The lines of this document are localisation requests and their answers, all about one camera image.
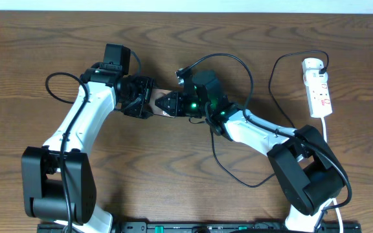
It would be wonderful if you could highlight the black charger cable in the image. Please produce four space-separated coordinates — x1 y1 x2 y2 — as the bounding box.
188 50 330 189

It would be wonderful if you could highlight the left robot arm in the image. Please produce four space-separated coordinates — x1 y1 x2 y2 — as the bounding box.
21 63 155 232

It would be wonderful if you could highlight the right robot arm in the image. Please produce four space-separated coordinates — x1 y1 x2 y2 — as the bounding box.
155 71 352 232

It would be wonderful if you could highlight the white charger adapter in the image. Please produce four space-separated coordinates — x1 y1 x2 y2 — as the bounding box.
302 58 324 72

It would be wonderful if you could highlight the white power strip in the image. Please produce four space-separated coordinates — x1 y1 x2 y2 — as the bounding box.
303 69 333 118

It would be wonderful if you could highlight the white power strip cord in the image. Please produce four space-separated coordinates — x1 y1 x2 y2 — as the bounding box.
320 116 345 233

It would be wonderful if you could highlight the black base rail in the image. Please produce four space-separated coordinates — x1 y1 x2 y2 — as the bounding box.
36 221 362 233

